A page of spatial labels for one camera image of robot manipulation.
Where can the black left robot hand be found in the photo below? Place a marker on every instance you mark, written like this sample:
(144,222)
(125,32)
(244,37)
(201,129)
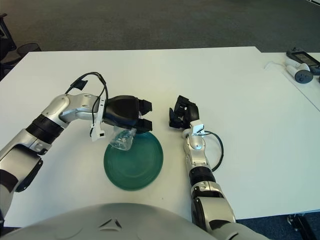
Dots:
(120,110)

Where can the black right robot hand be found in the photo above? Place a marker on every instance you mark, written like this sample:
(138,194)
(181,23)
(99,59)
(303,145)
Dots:
(193,113)

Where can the clear bottle with blue cap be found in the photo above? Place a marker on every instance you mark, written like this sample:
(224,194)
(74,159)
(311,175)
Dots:
(122,141)

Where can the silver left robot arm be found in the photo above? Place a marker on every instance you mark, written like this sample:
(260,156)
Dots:
(50,117)

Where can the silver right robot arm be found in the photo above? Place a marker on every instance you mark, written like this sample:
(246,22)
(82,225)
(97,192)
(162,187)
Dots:
(197,160)

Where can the green ribbed plate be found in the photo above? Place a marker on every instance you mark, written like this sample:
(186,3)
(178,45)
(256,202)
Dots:
(140,165)

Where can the black mesh wastebasket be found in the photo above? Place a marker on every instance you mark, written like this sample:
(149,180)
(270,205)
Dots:
(28,48)

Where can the white and grey controller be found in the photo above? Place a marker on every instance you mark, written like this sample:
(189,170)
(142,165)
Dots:
(302,77)

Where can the dark handheld screen controller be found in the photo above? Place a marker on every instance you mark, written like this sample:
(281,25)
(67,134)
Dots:
(303,58)

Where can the grey robot torso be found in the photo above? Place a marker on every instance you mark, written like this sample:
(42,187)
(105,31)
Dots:
(75,225)

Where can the black office chair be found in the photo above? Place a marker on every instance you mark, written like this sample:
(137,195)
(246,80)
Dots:
(5,45)

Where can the black table leg caster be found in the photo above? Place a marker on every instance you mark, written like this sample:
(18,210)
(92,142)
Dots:
(298,223)

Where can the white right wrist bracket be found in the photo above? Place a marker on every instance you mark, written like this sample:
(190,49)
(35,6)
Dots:
(197,126)

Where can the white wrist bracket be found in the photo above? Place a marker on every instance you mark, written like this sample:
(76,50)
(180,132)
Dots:
(96,135)
(197,126)

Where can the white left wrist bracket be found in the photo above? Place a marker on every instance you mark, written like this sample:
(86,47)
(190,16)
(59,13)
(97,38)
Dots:
(96,135)

